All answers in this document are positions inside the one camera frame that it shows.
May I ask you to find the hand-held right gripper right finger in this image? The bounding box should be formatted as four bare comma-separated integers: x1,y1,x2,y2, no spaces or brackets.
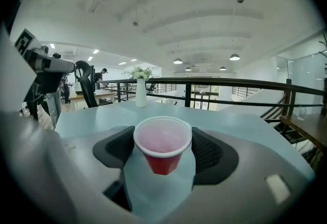
165,127,315,224

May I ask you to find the brown wooden desk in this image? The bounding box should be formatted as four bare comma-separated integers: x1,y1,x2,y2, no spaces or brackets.
279,112,327,153

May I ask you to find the red plastic cup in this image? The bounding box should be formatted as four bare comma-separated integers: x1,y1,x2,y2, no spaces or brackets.
132,115,193,176

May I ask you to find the white vase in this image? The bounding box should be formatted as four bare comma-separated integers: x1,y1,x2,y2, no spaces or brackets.
135,78,148,108

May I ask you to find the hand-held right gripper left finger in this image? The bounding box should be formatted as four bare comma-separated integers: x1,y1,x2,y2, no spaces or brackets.
60,125,154,224

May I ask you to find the black mesh office chair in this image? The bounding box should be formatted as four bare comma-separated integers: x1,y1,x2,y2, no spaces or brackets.
75,60,100,109

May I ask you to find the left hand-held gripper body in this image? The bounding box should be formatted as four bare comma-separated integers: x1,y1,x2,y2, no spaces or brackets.
13,28,65,103

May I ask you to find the white framed wooden desk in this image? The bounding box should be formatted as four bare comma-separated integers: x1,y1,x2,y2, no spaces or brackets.
68,89,118,111

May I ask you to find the white flower bouquet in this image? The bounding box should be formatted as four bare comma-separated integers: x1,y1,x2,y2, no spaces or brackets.
122,65,153,81

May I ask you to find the clear drinking glass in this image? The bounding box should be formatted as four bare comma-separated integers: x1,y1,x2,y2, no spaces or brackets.
296,105,308,121

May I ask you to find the black metal railing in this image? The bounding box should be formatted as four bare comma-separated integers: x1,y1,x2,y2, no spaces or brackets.
96,77,327,117

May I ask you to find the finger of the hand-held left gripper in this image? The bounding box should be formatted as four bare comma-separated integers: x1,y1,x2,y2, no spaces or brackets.
50,58,77,74

